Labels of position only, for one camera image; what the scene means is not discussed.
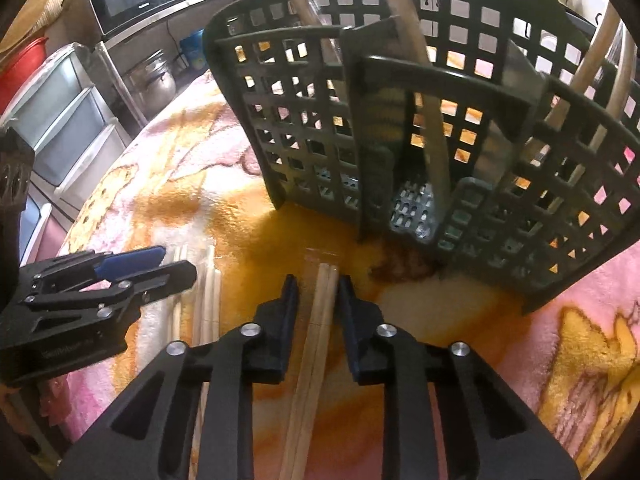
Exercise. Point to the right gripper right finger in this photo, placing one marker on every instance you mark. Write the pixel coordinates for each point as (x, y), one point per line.
(447, 413)

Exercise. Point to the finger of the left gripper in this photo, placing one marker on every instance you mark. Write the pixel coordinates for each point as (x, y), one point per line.
(117, 267)

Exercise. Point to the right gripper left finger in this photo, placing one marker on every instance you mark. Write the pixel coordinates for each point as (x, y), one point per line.
(191, 405)

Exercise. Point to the bare wooden chopsticks pair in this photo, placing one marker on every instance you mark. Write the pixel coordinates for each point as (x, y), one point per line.
(306, 395)

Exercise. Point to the pink cartoon blanket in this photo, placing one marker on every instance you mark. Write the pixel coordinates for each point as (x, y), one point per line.
(568, 373)

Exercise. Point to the plastic drawer tower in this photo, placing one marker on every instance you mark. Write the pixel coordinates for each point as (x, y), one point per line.
(61, 114)

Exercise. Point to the stacked steel pots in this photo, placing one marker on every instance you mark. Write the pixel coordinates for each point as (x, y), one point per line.
(151, 83)

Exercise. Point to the red plastic basin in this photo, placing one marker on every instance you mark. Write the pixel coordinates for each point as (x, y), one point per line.
(20, 68)

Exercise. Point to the metal shelf rack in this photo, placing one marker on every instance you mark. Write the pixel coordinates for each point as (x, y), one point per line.
(160, 31)

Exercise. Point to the blue tin can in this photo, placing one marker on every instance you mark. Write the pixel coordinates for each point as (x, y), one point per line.
(193, 51)

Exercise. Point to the round bamboo tray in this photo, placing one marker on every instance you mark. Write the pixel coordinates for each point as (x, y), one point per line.
(33, 16)

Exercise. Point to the black plastic utensil basket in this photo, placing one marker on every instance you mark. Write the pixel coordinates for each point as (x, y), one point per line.
(493, 135)

